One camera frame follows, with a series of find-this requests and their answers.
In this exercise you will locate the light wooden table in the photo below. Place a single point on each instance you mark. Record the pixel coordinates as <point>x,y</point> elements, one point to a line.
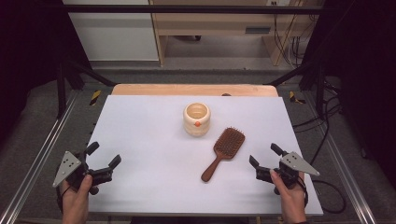
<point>186,90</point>

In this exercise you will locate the yellow black floor tape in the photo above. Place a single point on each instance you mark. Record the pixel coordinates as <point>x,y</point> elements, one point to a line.
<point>292,97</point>
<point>95,97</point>

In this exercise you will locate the black horizontal frame bar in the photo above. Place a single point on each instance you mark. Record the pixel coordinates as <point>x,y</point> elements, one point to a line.
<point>186,9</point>

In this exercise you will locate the white table mat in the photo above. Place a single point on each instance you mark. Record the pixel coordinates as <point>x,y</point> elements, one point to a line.
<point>149,130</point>

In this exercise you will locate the black metal stand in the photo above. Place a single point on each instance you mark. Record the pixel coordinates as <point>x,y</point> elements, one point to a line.
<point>320,90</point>
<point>61,93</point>

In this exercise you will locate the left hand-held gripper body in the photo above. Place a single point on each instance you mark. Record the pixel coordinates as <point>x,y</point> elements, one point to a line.
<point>70,168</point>

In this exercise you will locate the black curtain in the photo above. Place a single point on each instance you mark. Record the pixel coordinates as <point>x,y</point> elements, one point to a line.
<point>28,62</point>
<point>367,77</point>

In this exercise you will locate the grey desk label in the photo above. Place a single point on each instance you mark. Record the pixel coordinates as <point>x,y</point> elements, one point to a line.
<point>257,30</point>

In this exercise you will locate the brown wooden hairbrush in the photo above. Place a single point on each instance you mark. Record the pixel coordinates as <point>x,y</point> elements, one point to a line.
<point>229,143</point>

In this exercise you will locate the aluminium rail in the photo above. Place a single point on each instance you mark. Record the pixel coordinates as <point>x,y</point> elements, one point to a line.
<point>345,174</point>
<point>37,161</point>

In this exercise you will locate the person's right hand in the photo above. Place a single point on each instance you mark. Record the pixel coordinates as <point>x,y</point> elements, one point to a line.
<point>292,202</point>

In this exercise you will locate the person's left hand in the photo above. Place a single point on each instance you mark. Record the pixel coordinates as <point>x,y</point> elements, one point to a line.
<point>76,202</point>

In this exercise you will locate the white cabinet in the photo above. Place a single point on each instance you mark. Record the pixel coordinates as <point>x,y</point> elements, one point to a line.
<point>115,34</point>

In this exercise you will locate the cream ceramic cup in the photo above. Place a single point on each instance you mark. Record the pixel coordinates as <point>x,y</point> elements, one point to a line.
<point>196,129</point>

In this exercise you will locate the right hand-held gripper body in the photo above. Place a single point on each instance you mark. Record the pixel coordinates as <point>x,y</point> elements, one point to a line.
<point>295,163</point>

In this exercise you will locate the light wooden desk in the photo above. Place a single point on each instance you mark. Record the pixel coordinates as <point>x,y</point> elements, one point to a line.
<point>211,21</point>

